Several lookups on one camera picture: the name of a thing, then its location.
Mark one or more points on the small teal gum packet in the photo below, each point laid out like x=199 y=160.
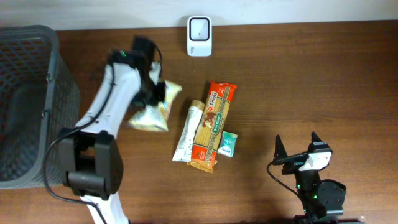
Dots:
x=227 y=144

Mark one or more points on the grey plastic basket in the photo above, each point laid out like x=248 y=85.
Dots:
x=39 y=97

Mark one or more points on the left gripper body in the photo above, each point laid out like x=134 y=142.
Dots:
x=155 y=95

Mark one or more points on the white barcode scanner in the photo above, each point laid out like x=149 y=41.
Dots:
x=199 y=36

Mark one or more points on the orange spaghetti packet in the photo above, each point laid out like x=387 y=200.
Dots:
x=209 y=131

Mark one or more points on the white tube pouch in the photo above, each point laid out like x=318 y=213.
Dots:
x=183 y=150

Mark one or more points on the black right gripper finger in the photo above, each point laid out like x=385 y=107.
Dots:
x=280 y=152
x=315 y=137

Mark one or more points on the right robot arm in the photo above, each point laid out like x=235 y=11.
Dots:
x=322 y=200

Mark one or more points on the beige foil snack bag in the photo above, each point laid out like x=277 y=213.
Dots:
x=154 y=117

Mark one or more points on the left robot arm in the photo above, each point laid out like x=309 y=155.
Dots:
x=90 y=161

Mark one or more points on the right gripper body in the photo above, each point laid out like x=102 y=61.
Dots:
x=296 y=158

